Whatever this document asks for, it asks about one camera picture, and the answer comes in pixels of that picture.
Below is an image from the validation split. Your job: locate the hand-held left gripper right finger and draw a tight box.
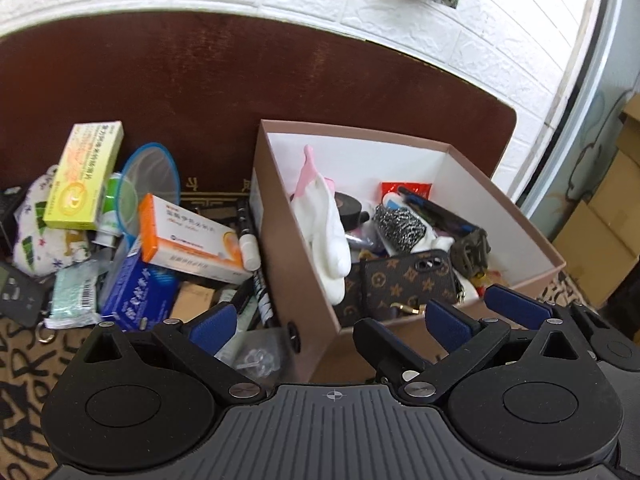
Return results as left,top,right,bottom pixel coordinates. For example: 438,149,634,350
402,299,599,407

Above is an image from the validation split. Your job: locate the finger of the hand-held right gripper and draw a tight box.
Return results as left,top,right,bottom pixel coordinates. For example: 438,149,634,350
351,319,434,387
483,283,577,332

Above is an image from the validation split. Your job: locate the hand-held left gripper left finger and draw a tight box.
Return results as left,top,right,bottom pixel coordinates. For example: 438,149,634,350
80,302,266,404

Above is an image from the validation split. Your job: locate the brown cardboard storage box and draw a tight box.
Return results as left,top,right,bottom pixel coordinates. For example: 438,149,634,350
249,118,569,387

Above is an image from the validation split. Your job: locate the white glove with pink cuff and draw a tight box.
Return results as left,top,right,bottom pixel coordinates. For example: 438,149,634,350
291,144,352,304

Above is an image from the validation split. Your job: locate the black tape roll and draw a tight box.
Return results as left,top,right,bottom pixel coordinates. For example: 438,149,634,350
334,190,372,234

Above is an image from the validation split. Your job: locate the small brown box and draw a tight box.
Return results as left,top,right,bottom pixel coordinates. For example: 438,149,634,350
169,279,222,322

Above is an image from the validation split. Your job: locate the clear plastic bag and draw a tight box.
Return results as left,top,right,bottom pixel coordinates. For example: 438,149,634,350
214,329,287,382

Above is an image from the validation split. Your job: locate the phone in brown monogram case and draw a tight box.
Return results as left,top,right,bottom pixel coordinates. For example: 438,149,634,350
359,248,467,322

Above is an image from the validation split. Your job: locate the black marker with white band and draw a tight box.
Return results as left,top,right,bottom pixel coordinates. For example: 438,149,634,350
234,198,277,329

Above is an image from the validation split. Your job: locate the blue medicine box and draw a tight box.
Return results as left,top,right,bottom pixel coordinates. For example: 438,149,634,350
99,236,182,332

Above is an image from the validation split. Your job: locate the orange and white medicine box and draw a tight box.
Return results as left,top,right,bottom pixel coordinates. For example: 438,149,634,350
138,192,254,286

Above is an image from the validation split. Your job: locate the steel wool scourer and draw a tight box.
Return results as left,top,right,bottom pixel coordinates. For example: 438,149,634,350
371,204,427,257

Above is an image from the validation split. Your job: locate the stack of cardboard boxes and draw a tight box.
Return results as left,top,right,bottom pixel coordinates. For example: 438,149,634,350
551,94,640,312

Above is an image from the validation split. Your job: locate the red packet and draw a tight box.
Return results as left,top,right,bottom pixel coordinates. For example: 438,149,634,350
379,180,434,207

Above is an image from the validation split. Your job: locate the light green wipe packet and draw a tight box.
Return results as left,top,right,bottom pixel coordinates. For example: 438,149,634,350
44,259,109,329

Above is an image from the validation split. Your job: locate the green and white bottle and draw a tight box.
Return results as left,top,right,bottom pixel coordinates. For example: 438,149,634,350
94,171,139,249

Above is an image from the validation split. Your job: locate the blue rimmed strainer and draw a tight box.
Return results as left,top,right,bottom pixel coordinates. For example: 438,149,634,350
116,141,182,239

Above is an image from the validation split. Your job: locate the white patterned cloth pouch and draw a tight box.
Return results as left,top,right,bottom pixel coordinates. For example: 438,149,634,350
11,164,94,277

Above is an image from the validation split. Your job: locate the black remote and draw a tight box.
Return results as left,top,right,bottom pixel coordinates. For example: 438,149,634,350
0,259,54,319

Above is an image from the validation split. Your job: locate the yellow medicine box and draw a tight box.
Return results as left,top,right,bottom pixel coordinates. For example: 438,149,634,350
41,120,126,233

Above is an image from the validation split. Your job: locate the patterned brown blanket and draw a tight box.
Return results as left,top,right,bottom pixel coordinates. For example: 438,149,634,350
0,270,603,480

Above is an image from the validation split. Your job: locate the black device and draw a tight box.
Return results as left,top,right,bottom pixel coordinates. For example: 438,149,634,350
0,184,32,257

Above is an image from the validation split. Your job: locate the pale blue door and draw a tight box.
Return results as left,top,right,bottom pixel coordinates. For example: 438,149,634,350
519,0,640,252

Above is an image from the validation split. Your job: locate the brown wooden headboard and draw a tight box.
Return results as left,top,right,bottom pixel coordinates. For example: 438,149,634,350
0,9,519,202

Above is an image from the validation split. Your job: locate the olive strap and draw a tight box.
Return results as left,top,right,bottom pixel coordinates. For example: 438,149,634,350
449,226,494,279

